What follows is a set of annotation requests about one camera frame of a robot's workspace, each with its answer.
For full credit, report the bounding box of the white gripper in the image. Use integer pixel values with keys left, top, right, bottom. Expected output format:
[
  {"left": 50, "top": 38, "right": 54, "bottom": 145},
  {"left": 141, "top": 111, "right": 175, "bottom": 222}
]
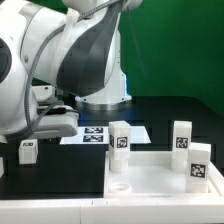
[{"left": 30, "top": 112, "right": 79, "bottom": 139}]

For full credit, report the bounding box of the white square tabletop tray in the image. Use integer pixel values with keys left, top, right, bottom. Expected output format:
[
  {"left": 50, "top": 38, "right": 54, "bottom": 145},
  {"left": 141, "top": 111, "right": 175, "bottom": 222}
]
[{"left": 104, "top": 151, "right": 221, "bottom": 199}]

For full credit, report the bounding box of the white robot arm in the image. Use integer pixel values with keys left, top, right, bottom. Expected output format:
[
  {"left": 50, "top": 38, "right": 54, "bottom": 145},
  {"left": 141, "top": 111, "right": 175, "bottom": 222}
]
[{"left": 0, "top": 0, "right": 143, "bottom": 143}]

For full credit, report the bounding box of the white sheet with markers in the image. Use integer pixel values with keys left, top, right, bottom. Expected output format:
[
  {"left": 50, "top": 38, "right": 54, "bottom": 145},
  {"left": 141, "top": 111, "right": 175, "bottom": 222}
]
[{"left": 60, "top": 126, "right": 151, "bottom": 145}]

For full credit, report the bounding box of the white left fence piece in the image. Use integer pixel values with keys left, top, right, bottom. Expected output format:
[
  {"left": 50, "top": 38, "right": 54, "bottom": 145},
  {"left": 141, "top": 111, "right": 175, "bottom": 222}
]
[{"left": 0, "top": 157, "right": 4, "bottom": 178}]

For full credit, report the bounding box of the white front fence bar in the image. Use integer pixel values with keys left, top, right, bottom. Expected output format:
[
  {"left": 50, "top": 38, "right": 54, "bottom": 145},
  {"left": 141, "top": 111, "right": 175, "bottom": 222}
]
[{"left": 0, "top": 197, "right": 224, "bottom": 224}]

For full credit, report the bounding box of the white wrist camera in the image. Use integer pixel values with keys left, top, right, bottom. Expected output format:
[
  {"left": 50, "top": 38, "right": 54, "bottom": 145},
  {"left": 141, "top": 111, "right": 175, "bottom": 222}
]
[{"left": 32, "top": 85, "right": 63, "bottom": 104}]

